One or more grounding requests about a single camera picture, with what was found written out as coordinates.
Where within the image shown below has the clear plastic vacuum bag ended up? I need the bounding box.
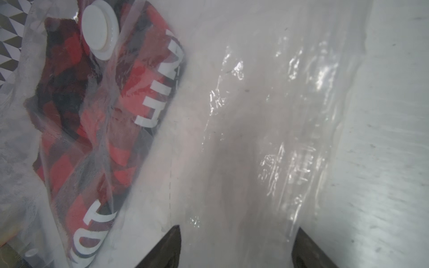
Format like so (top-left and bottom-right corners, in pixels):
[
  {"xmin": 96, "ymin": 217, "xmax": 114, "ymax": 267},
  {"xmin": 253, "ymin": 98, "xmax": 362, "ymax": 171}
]
[{"xmin": 1, "ymin": 1, "xmax": 372, "ymax": 268}]

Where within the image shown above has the red black plaid shirt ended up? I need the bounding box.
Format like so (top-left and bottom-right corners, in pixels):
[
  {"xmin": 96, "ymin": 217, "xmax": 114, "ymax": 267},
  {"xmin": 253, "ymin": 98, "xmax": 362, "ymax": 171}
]
[{"xmin": 25, "ymin": 1, "xmax": 184, "ymax": 268}]

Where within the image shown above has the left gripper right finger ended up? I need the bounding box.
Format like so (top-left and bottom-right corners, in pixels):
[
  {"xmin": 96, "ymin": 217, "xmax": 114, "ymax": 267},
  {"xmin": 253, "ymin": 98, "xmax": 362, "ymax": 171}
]
[{"xmin": 292, "ymin": 228, "xmax": 338, "ymax": 268}]

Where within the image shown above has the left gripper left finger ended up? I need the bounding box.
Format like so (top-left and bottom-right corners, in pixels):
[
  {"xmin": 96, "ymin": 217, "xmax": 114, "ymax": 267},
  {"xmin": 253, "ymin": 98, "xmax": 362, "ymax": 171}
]
[{"xmin": 136, "ymin": 225, "xmax": 182, "ymax": 268}]

